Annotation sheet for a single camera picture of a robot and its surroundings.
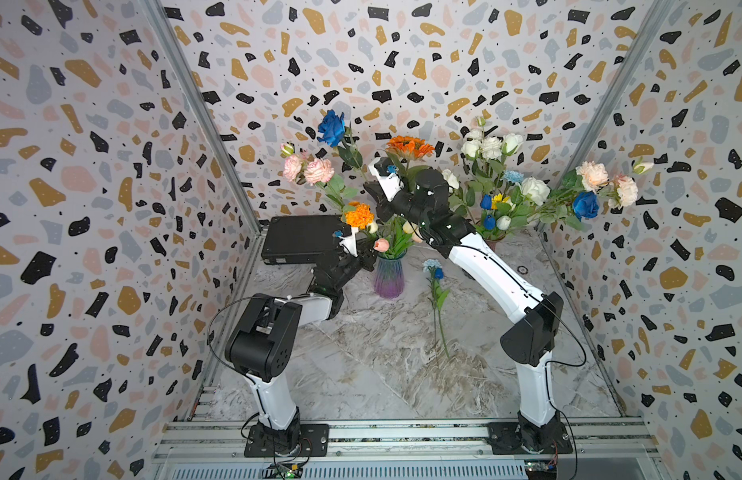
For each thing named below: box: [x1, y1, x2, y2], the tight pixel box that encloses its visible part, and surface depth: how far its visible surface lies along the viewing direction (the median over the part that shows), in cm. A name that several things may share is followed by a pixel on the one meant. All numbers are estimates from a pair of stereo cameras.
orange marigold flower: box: [345, 201, 375, 229], surface depth 78 cm
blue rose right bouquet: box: [573, 191, 600, 222], surface depth 68 cm
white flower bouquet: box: [441, 116, 580, 238], surface depth 87 cm
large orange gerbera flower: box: [386, 135, 435, 160], surface depth 66 cm
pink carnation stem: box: [280, 142, 358, 211], surface depth 72 cm
